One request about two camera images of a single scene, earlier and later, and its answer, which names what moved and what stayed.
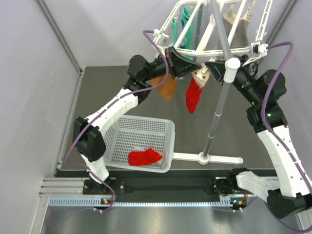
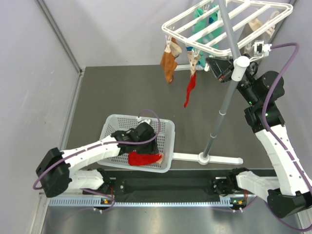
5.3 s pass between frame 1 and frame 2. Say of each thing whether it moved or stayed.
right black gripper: stayed
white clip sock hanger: moved
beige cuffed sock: moved
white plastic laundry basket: stayed
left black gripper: moved
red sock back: moved
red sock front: stayed
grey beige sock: moved
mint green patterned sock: moved
